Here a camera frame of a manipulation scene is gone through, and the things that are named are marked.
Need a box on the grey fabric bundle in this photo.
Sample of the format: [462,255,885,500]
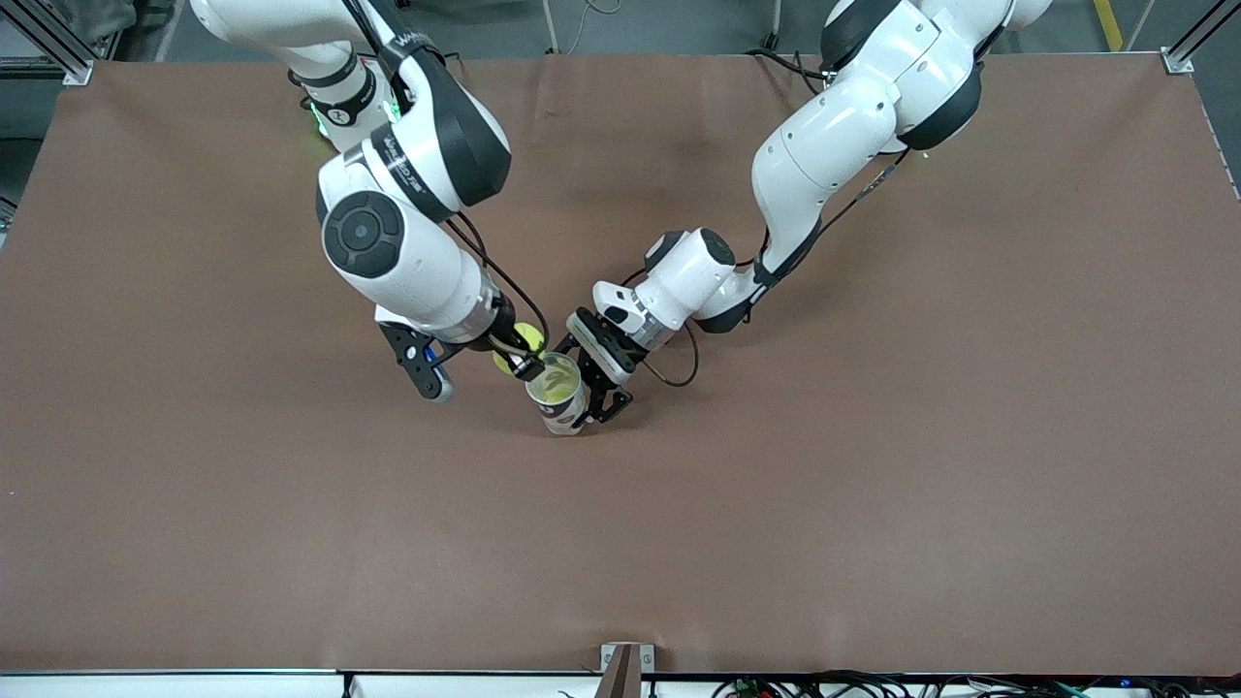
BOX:
[39,0,139,46]

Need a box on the grey camera post bracket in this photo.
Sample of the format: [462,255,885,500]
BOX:
[599,643,655,698]

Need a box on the clear plastic tennis ball can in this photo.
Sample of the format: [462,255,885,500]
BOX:
[525,352,590,436]

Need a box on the white floor cable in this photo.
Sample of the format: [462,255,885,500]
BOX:
[567,0,623,55]

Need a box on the brown table cover sheet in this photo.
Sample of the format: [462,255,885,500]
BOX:
[0,48,1241,677]

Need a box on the aluminium frame extrusion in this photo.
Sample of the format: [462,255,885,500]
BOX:
[1161,0,1241,76]
[15,0,95,86]

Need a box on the black base power cable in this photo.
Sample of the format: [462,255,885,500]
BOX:
[745,47,827,80]

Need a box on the tangled cable bundle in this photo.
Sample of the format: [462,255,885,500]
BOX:
[713,669,1241,698]

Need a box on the yellow tennis ball black lettering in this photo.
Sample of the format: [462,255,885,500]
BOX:
[533,364,581,403]

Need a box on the yellow tennis ball black logo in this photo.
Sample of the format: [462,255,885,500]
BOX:
[492,323,546,377]

